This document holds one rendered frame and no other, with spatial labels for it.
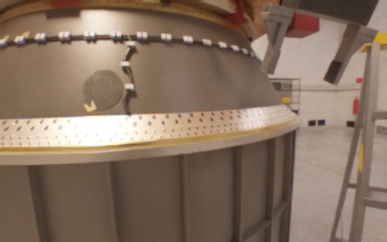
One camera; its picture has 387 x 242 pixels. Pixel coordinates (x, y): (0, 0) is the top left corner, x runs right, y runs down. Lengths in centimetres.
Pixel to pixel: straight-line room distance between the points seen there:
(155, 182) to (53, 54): 50
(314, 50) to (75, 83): 857
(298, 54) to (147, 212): 804
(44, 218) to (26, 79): 40
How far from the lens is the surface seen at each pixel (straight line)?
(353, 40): 43
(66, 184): 60
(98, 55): 68
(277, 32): 35
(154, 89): 59
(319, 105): 889
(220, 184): 64
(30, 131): 62
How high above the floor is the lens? 128
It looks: 7 degrees down
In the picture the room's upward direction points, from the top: 1 degrees counter-clockwise
